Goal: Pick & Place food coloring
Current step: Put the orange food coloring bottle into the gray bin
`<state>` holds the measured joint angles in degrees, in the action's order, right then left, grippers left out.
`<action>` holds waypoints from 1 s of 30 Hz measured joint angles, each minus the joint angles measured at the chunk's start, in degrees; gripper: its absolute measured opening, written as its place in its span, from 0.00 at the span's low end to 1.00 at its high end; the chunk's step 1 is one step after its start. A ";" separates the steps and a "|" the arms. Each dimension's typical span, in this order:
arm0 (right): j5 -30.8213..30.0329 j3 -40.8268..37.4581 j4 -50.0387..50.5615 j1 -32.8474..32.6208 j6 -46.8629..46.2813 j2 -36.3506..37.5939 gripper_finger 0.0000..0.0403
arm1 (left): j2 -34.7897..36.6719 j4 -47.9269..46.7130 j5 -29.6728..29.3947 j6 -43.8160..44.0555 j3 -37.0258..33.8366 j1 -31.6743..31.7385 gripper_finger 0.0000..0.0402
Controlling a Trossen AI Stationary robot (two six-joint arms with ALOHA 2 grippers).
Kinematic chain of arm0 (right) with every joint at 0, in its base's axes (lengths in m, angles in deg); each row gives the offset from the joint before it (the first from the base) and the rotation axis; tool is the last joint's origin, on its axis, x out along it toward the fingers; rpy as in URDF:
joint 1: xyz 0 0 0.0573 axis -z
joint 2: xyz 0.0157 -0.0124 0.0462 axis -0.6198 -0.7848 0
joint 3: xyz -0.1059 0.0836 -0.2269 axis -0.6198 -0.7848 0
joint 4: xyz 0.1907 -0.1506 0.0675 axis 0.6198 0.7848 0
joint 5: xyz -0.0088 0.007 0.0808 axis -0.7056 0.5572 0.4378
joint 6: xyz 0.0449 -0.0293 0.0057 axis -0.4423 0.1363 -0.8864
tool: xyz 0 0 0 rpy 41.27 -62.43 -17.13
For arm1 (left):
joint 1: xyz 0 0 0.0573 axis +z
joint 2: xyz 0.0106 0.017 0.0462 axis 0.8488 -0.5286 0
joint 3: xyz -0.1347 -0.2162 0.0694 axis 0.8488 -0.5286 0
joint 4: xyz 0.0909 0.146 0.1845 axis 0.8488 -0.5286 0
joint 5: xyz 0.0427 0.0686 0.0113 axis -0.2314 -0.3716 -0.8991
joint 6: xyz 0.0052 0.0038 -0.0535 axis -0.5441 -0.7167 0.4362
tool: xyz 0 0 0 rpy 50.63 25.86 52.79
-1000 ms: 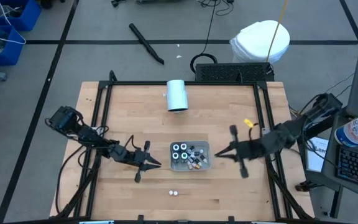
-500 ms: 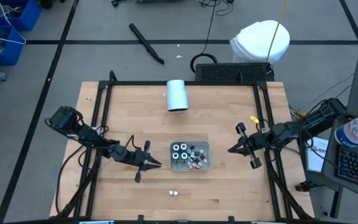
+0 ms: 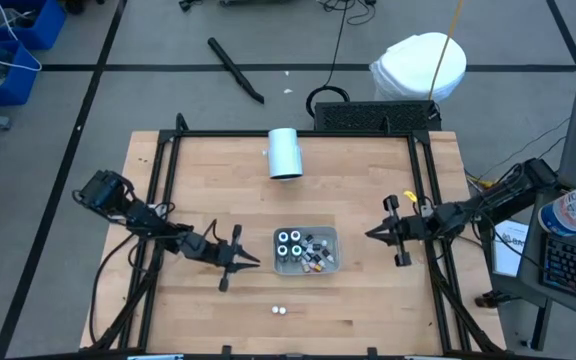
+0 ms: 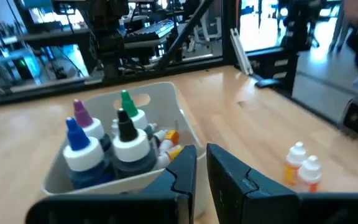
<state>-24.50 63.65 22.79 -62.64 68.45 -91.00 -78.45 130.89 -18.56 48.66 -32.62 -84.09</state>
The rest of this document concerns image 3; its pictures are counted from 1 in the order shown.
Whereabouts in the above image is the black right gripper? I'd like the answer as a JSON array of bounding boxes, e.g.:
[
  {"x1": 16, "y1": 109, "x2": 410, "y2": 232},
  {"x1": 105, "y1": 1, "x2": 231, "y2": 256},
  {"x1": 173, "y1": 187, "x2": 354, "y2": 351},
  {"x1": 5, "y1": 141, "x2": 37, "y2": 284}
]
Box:
[{"x1": 365, "y1": 195, "x2": 444, "y2": 268}]

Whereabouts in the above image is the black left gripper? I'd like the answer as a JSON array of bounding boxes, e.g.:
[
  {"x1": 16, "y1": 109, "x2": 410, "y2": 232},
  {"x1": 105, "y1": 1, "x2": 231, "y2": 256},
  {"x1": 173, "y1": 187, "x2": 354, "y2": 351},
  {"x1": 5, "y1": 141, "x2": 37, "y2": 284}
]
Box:
[{"x1": 182, "y1": 224, "x2": 262, "y2": 293}]

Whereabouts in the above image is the pale grey plastic bin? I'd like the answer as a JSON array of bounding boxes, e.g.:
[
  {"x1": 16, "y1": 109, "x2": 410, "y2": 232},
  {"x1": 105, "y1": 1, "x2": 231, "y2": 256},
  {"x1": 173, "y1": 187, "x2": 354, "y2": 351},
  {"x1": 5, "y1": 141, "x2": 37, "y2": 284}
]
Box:
[{"x1": 272, "y1": 225, "x2": 342, "y2": 276}]

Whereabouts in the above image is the black perforated computer case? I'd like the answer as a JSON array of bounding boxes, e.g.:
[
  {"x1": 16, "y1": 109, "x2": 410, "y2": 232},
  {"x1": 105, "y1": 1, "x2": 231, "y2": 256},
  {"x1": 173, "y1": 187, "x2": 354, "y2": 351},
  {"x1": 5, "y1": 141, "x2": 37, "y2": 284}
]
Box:
[{"x1": 313, "y1": 99, "x2": 442, "y2": 133}]

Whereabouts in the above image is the white paper sheet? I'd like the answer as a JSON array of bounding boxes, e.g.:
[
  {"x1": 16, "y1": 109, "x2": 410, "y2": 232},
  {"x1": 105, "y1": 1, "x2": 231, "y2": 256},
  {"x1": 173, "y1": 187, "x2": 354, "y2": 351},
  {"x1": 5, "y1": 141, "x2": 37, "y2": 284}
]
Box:
[{"x1": 491, "y1": 218, "x2": 530, "y2": 278}]

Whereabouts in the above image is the dark desk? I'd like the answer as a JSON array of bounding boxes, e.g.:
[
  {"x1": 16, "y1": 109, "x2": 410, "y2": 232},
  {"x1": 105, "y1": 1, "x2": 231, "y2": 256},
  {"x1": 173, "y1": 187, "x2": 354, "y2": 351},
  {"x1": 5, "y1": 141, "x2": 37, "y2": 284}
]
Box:
[{"x1": 516, "y1": 184, "x2": 576, "y2": 329}]

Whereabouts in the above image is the white trash can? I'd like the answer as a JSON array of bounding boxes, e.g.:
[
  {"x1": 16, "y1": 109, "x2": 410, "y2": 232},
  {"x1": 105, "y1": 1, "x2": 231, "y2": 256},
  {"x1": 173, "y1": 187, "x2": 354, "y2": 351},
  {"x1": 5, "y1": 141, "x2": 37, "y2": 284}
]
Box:
[{"x1": 369, "y1": 31, "x2": 468, "y2": 104}]

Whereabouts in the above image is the white wipes canister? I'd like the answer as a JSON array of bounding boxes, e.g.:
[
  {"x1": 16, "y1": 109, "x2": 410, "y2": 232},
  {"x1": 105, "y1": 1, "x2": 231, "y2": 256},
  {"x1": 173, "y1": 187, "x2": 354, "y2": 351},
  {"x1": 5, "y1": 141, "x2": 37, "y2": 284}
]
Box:
[{"x1": 537, "y1": 175, "x2": 576, "y2": 237}]

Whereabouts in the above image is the black rod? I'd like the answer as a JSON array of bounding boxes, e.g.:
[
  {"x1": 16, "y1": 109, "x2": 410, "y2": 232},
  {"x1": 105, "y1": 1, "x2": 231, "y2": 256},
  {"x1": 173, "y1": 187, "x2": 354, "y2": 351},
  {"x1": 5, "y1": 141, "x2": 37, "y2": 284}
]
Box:
[{"x1": 206, "y1": 36, "x2": 266, "y2": 105}]

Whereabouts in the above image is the blue storage bin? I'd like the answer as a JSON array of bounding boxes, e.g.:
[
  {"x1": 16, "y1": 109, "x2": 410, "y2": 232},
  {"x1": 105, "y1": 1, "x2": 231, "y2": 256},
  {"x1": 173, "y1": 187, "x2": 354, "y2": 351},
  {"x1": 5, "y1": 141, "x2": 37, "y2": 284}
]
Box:
[
  {"x1": 0, "y1": 39, "x2": 42, "y2": 109},
  {"x1": 0, "y1": 0, "x2": 67, "y2": 51}
]

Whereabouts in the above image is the black aluminium rig frame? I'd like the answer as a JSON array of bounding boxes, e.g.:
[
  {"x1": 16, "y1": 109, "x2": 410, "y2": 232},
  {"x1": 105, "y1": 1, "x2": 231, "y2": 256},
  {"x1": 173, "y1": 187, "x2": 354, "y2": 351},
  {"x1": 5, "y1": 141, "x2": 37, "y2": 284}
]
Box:
[{"x1": 80, "y1": 113, "x2": 507, "y2": 360}]

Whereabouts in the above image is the black coiled cable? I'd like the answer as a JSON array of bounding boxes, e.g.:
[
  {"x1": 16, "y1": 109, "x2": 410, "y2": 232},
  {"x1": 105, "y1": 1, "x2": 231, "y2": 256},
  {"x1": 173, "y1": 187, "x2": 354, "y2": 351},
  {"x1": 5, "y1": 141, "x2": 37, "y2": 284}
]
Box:
[{"x1": 305, "y1": 0, "x2": 352, "y2": 119}]

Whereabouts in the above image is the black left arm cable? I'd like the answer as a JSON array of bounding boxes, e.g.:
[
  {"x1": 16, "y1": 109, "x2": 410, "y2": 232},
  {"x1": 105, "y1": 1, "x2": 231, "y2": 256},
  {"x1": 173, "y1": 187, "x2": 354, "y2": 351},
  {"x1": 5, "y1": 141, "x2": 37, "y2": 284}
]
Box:
[{"x1": 89, "y1": 232, "x2": 137, "y2": 346}]

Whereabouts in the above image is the yellow hanging cable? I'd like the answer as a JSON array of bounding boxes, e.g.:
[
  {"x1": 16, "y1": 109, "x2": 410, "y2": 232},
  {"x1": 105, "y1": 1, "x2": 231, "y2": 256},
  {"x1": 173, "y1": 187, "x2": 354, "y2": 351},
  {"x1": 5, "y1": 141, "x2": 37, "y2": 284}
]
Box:
[{"x1": 427, "y1": 0, "x2": 464, "y2": 101}]

